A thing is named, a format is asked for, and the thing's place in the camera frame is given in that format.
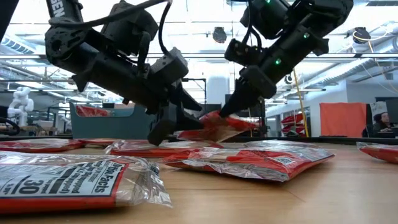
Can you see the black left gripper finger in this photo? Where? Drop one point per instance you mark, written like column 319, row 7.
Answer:
column 164, row 132
column 188, row 101

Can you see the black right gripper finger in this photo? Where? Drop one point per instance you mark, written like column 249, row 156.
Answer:
column 242, row 104
column 237, row 91

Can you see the red Orville popcorn bag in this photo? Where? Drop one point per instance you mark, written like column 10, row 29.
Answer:
column 217, row 124
column 37, row 146
column 264, row 165
column 91, row 111
column 99, row 142
column 62, row 183
column 149, row 152
column 280, row 143
column 382, row 154

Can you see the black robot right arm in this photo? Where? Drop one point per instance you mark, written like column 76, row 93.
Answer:
column 326, row 12

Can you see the white round pillar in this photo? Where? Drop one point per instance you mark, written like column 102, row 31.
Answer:
column 217, row 88

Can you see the teal plastic basket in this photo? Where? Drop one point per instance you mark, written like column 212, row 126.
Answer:
column 109, row 127

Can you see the red stacked bins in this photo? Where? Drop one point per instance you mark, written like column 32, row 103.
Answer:
column 292, row 119

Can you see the orange fabric panel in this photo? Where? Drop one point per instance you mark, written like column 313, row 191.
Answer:
column 342, row 119

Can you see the distant cluttered lab bench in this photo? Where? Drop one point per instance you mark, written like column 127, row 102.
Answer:
column 49, row 124

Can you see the white patterned board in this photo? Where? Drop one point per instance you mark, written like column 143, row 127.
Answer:
column 377, row 107

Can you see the person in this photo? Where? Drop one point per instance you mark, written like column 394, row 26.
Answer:
column 383, row 119

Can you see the black tall stand frame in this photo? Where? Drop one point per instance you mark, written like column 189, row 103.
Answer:
column 194, row 79

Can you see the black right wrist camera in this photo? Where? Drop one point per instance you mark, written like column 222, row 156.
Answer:
column 239, row 53

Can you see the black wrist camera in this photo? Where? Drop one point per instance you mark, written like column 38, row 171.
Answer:
column 239, row 53
column 169, row 65

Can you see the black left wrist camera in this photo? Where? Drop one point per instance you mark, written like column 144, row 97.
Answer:
column 169, row 65

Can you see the silver ceiling duct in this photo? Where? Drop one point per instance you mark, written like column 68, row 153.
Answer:
column 357, row 70

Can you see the black table frame rail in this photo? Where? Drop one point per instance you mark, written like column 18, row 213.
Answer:
column 335, row 140

